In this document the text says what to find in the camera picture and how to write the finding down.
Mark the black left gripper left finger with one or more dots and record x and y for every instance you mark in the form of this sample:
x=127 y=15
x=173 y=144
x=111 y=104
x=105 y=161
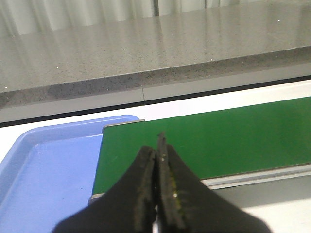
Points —
x=127 y=207

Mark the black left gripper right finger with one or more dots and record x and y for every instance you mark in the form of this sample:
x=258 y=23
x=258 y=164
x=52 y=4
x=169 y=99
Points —
x=186 y=205

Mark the blue plastic tray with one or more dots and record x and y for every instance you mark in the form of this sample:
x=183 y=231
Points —
x=48 y=174

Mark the green conveyor belt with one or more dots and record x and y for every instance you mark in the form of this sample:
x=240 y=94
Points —
x=213 y=144

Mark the grey stone counter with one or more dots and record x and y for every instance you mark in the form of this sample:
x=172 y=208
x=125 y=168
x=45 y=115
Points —
x=98 y=68

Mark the white pleated curtain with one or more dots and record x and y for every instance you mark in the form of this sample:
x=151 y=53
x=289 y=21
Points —
x=18 y=17

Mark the aluminium conveyor side rail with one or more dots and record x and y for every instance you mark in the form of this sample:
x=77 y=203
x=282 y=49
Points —
x=264 y=187

